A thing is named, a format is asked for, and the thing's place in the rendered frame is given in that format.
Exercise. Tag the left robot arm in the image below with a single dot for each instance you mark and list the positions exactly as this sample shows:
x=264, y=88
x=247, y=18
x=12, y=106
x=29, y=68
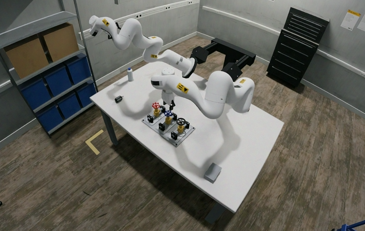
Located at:
x=220, y=90

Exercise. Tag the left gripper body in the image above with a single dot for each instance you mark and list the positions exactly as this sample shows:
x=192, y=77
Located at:
x=168, y=97

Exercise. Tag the white bottle with blue cap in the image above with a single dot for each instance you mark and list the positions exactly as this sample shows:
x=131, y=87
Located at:
x=130, y=74

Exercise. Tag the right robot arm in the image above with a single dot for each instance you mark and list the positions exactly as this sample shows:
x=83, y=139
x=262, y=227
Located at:
x=132, y=31

